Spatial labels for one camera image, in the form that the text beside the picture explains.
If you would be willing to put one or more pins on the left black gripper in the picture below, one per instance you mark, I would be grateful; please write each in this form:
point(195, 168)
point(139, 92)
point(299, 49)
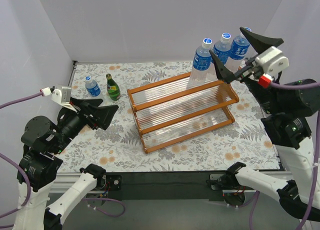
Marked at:
point(88, 115)

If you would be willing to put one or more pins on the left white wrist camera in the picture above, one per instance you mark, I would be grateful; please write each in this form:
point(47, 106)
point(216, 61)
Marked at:
point(62, 96)

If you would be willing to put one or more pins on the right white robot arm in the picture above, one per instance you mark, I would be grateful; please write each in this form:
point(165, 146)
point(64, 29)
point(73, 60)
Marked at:
point(287, 107)

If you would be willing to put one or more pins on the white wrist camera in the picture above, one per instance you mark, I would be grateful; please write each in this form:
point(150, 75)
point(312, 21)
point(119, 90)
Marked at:
point(272, 61)
point(62, 96)

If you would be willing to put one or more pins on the green glass bottle upright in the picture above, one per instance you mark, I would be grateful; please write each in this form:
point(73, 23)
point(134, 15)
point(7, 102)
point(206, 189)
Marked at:
point(113, 89)

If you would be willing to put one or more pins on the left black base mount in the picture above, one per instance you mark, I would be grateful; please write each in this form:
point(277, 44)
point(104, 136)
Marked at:
point(109, 182)

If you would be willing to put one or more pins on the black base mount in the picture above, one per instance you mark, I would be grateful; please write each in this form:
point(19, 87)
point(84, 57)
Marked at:
point(109, 182)
point(225, 182)

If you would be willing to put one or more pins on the orange three-tier glass shelf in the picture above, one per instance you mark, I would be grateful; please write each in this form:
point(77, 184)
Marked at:
point(167, 112)

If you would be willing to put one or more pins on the floral patterned table mat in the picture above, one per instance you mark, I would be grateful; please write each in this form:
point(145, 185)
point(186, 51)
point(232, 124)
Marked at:
point(119, 148)

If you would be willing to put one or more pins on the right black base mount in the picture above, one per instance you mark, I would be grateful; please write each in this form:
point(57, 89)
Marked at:
point(225, 182)

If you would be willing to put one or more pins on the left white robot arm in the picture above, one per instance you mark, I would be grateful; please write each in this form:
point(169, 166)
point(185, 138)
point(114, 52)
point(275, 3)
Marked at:
point(43, 141)

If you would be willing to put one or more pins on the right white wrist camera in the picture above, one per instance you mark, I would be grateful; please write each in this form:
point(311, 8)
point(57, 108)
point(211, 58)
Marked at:
point(272, 61)

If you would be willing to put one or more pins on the aluminium front frame rail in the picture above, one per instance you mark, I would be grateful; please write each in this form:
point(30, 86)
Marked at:
point(175, 200)

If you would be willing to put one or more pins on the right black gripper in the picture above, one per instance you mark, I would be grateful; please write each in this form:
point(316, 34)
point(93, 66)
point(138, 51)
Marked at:
point(246, 71)

